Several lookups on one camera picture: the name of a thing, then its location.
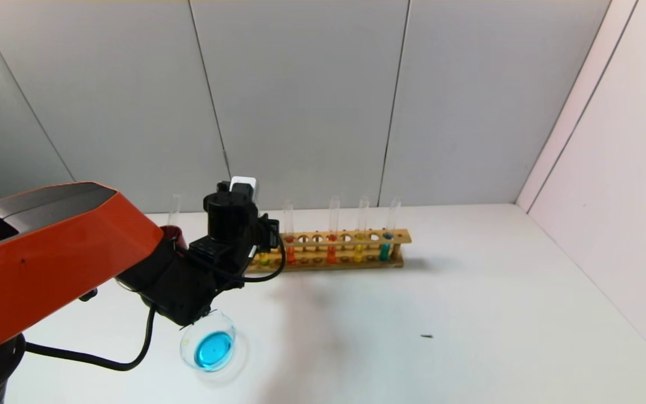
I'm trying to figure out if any blue pigment test tube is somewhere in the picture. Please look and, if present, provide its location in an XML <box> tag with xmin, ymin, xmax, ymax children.
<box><xmin>379</xmin><ymin>196</ymin><xmax>402</xmax><ymax>262</ymax></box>
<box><xmin>167</xmin><ymin>194</ymin><xmax>183</xmax><ymax>228</ymax></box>

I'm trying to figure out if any wooden test tube rack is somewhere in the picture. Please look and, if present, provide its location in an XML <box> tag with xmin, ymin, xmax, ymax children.
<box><xmin>247</xmin><ymin>228</ymin><xmax>412</xmax><ymax>274</ymax></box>

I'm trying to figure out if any orange pigment test tube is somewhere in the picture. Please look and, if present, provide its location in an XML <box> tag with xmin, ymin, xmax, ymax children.
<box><xmin>327</xmin><ymin>196</ymin><xmax>341</xmax><ymax>264</ymax></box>
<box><xmin>283</xmin><ymin>199</ymin><xmax>297</xmax><ymax>265</ymax></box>

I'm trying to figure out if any yellow pigment test tube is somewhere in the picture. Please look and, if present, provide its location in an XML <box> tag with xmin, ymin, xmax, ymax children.
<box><xmin>353</xmin><ymin>196</ymin><xmax>370</xmax><ymax>263</ymax></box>

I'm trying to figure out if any clear glass beaker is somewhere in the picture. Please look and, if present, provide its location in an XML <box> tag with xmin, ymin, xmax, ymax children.
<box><xmin>180</xmin><ymin>310</ymin><xmax>248</xmax><ymax>375</ymax></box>

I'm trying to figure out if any dark red plastic cup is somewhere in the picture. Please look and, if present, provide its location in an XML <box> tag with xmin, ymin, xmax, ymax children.
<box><xmin>160</xmin><ymin>224</ymin><xmax>189</xmax><ymax>251</ymax></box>

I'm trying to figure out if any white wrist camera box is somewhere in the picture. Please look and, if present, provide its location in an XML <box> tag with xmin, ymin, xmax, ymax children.
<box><xmin>230</xmin><ymin>176</ymin><xmax>259</xmax><ymax>204</ymax></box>

